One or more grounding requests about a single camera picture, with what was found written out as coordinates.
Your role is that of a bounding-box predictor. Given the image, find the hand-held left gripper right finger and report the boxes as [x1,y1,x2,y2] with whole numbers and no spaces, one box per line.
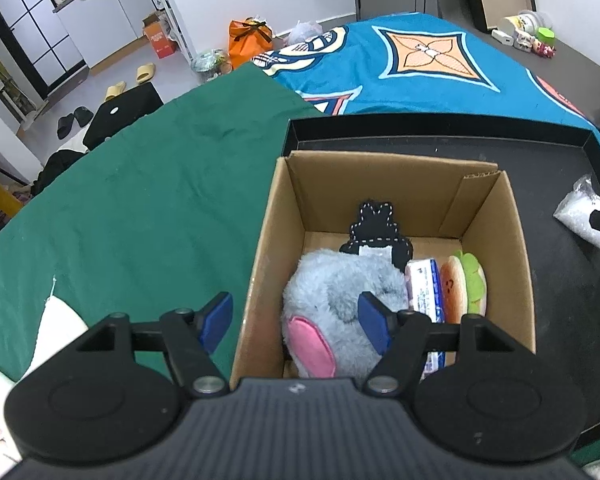
[357,291,537,396]

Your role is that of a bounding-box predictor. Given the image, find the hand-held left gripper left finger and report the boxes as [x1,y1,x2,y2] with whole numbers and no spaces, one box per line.
[74,291,235,396]

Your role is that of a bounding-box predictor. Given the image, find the clear plastic bag white filling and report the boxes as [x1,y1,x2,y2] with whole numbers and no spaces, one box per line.
[553,173,600,254]

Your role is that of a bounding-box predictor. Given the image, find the blue tissue packet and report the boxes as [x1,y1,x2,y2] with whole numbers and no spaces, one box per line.
[404,257,449,374]

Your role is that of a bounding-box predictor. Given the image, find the black tray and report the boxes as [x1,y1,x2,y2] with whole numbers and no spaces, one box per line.
[281,112,600,454]

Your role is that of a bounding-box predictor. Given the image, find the brown cardboard box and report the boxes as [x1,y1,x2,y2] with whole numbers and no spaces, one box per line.
[228,149,537,391]

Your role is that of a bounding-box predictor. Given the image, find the grey plush toy pink ears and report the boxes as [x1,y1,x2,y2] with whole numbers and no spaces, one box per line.
[281,249,411,379]

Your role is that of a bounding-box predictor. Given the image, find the burger plush toy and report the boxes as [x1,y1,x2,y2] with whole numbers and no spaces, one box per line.
[438,251,489,319]

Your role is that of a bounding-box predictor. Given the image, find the black felt toy white stitching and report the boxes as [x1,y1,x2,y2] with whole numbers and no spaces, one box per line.
[339,199,415,269]

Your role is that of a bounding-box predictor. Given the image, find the grey mattress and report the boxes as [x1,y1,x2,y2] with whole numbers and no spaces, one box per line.
[449,7,600,131]

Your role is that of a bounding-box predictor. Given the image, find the green cloth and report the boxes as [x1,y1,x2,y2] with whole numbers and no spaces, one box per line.
[0,63,600,479]

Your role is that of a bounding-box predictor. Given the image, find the white towel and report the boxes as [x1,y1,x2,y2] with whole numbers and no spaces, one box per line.
[29,295,90,371]

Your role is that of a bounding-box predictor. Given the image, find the white container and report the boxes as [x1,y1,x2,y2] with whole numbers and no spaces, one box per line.
[502,9,554,36]

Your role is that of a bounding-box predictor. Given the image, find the black clothes pile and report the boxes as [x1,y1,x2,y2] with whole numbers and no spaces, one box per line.
[32,149,89,196]

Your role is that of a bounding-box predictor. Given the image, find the black case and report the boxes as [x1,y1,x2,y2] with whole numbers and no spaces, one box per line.
[83,82,165,151]

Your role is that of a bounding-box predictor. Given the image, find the greenish plastic bag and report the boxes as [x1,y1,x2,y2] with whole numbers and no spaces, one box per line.
[190,48,230,79]

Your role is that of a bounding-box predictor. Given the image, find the blue printed blanket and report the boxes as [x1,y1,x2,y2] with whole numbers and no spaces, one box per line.
[252,9,600,171]

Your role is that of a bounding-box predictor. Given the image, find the orange bag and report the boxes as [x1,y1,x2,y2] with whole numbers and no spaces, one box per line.
[228,17,275,69]

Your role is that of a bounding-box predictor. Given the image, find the orange cardboard box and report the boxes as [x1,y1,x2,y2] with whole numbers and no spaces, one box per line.
[142,12,178,59]

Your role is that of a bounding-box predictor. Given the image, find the white rack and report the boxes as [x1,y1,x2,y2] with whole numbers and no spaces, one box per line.
[144,0,196,61]

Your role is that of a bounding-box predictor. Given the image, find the white cabinet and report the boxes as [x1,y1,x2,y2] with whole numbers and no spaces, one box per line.
[52,0,179,69]

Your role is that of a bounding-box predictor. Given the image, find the black grid door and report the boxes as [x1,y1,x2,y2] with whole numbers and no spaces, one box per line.
[0,0,89,99]

